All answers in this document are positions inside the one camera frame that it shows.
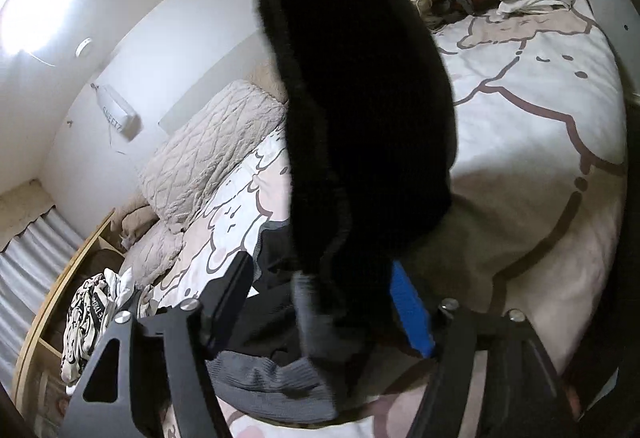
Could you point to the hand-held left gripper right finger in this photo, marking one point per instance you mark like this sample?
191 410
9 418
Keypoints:
412 313

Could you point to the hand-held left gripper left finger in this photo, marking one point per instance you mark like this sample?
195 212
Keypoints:
227 290

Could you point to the black sweater with grey cuffs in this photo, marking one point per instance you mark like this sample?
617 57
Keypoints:
360 93

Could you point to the black and white printed garment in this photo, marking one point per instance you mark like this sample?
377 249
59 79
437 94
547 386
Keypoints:
87 313

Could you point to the large beige quilted pillow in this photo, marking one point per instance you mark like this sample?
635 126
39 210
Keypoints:
210 148

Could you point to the long wooden bedside shelf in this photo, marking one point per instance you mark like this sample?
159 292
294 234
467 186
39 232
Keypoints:
55 313

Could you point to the grey curtain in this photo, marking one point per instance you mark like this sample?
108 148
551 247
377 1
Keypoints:
30 268

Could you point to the cartoon printed bedsheet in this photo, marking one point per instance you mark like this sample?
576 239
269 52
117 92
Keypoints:
525 128

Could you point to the beige curtain valance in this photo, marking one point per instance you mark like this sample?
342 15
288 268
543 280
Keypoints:
22 205

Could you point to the round ceiling light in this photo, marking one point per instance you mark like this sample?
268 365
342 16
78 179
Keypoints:
85 46

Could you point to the white bed frame board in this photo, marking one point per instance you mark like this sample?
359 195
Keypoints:
610 3

